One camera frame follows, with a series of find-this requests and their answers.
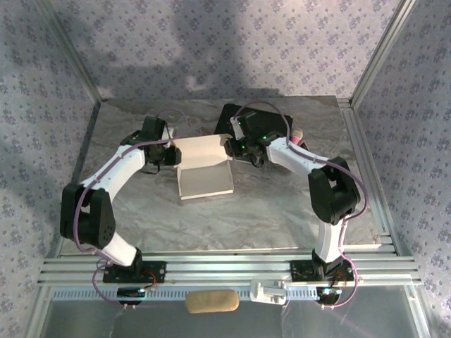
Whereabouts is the white paper box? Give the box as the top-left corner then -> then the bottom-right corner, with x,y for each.
172,132 -> 235,201

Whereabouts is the black rectangular case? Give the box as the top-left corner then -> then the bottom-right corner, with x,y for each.
214,103 -> 294,142

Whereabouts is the small black circuit board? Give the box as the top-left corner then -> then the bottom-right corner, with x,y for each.
315,287 -> 342,304
116,287 -> 147,304

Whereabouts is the tan sponge block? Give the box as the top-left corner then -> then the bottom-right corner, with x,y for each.
185,288 -> 240,314

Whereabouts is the aluminium frame post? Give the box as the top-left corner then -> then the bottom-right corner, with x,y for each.
350,0 -> 419,108
35,0 -> 104,104

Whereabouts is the aluminium side rail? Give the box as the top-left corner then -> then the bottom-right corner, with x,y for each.
337,97 -> 404,256

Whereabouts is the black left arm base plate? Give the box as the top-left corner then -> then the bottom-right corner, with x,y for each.
101,260 -> 167,284

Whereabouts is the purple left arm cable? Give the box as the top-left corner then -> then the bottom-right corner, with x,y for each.
72,108 -> 190,311

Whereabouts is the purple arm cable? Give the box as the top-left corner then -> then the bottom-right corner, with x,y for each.
72,108 -> 190,311
233,101 -> 370,311

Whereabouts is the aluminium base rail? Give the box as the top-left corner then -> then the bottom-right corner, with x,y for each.
37,244 -> 424,287

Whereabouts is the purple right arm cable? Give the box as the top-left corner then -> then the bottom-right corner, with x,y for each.
233,101 -> 370,311

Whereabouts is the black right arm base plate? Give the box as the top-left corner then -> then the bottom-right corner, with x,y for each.
290,259 -> 355,282

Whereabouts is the white plastic bracket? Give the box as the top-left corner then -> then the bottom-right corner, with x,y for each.
248,279 -> 288,306

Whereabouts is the grey slotted cable duct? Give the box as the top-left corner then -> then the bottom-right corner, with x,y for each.
51,285 -> 320,301

